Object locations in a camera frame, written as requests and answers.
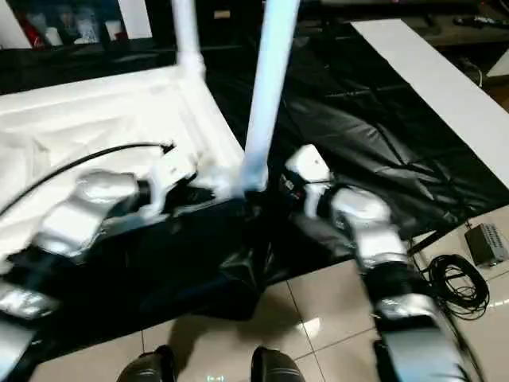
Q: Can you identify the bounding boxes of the tangled black floor cables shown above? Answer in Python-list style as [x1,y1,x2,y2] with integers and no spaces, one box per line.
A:
[427,254,490,322]

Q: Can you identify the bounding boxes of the dark robot left foot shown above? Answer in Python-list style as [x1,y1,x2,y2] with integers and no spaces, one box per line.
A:
[119,345,176,382]

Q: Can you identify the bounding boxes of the white plastic table leg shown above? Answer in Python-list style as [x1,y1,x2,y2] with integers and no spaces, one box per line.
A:
[170,0,208,79]
[238,0,301,200]

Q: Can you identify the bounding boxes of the white flat board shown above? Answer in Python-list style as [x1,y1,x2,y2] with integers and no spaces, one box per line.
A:
[352,18,509,184]

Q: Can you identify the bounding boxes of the grey perforated metal box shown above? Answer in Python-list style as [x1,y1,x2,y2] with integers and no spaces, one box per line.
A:
[464,223,506,267]

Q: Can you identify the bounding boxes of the dark robot foot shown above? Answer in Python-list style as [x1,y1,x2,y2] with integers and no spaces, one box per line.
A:
[119,345,176,382]
[252,345,309,382]

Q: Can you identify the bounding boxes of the black left wrist camera cable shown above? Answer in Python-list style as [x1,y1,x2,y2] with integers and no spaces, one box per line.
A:
[0,138,176,218]

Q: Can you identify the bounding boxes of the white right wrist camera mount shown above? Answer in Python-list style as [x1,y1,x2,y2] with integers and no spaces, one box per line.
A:
[285,145,332,218]

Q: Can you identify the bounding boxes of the dark robot right foot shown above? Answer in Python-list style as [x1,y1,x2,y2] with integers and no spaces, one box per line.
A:
[252,345,309,382]

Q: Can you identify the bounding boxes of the red bottle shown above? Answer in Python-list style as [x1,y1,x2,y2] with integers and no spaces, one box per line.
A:
[25,15,45,48]

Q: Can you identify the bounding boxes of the black work mat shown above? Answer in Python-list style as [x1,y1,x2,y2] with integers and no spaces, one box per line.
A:
[0,35,502,359]

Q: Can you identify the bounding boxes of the white display cabinet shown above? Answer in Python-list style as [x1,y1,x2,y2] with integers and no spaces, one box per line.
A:
[0,0,152,49]

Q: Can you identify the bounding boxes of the white plastic table top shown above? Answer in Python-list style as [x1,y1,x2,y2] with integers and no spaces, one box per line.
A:
[0,63,250,275]

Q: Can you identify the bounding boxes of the white blue patterned jar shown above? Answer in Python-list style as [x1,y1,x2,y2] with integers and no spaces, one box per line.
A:
[75,14,99,43]

